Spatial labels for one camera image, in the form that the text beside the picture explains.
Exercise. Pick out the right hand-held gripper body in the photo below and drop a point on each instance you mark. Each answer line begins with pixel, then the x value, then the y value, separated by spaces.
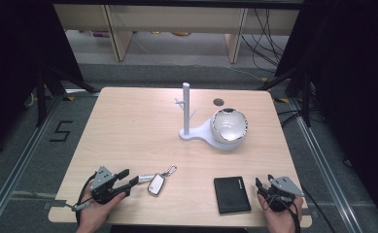
pixel 285 186

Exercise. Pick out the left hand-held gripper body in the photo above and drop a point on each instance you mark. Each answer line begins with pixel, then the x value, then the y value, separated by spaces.
pixel 103 181

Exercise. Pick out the white car key with carabiner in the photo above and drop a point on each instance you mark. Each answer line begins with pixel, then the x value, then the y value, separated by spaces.
pixel 156 185

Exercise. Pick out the black wallet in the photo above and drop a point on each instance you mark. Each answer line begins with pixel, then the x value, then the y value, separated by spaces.
pixel 231 195

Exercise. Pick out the white bowl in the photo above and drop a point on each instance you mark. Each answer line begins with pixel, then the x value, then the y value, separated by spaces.
pixel 229 126

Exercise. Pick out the white key stand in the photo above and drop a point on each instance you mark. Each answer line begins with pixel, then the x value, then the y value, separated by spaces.
pixel 186 110

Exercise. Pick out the person's left hand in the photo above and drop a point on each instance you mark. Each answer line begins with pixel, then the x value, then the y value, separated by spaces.
pixel 94 215

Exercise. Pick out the person's right hand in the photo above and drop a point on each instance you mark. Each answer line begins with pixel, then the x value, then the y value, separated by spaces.
pixel 282 221

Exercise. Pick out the black metal stand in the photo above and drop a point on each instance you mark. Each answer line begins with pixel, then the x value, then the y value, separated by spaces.
pixel 41 97
pixel 306 97

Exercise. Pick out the round table hole cover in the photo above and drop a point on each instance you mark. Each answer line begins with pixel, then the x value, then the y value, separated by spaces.
pixel 218 102

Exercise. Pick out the black curtain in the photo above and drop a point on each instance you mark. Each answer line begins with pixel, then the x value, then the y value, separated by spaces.
pixel 355 81
pixel 18 48

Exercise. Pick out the light wooden bench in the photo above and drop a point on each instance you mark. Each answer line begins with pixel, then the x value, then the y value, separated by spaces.
pixel 177 17

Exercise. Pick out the aluminium floor rail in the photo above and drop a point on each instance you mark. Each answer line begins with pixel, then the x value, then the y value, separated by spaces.
pixel 18 165
pixel 326 171

